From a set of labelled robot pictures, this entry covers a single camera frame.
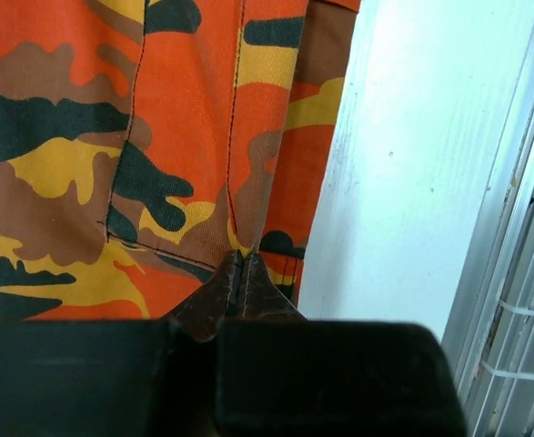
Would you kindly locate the orange camouflage trousers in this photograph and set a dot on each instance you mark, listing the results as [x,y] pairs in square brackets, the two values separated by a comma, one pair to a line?
[142,141]

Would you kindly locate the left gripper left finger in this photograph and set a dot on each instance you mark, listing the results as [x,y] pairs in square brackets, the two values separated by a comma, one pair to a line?
[117,377]

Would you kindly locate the aluminium rail frame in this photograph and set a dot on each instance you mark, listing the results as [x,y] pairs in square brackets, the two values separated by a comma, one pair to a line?
[489,337]

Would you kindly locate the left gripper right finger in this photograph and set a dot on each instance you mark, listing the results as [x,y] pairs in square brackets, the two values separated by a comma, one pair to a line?
[279,374]

